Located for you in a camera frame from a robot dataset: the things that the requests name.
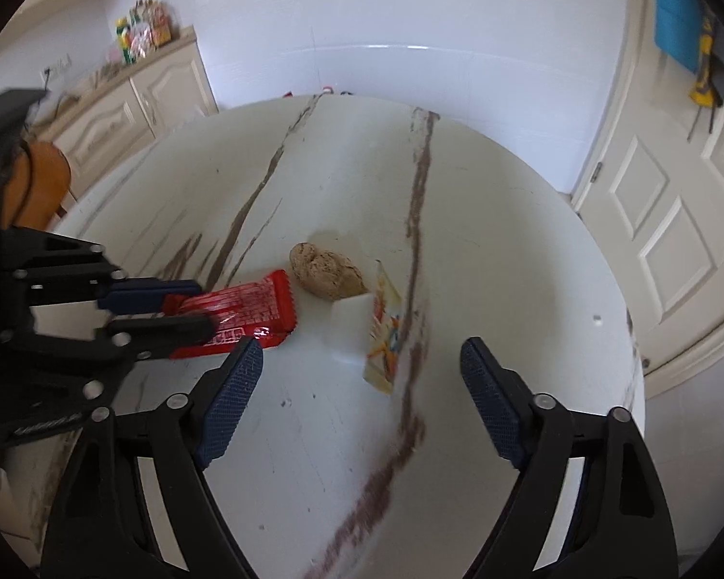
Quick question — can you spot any pile of snack packets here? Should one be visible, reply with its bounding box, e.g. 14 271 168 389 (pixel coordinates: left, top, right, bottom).
114 0 177 64

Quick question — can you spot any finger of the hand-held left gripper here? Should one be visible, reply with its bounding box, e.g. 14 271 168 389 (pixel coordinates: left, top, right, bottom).
105 314 216 363
97 279 201 316

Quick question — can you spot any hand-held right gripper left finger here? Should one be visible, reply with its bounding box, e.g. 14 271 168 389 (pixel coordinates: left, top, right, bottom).
39 336 265 579

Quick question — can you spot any red snack wrapper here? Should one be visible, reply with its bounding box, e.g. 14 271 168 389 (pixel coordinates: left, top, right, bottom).
163 270 298 359

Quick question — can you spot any wooden chair back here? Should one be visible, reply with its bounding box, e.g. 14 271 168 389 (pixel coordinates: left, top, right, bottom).
3 141 73 233

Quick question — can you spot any cream panelled door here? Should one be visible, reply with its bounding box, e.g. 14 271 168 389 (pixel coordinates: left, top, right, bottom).
570 0 724 399

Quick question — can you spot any colourful printed wrapper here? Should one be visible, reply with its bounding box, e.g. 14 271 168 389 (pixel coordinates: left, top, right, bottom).
362 259 406 396

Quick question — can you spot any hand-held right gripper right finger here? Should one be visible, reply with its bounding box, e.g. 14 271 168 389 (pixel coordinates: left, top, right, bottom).
460 336 682 579

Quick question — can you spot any blue hanging bag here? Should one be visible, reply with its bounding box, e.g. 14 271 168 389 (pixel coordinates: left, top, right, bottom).
650 0 704 73

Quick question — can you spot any white paper piece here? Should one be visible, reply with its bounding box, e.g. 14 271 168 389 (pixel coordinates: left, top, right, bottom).
331 292 375 369

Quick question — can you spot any cream floor cabinet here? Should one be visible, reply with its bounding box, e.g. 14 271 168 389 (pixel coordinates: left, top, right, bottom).
33 25 219 203

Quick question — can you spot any yellow hanging strap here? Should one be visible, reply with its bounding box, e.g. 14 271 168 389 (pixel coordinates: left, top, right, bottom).
689 15 719 106

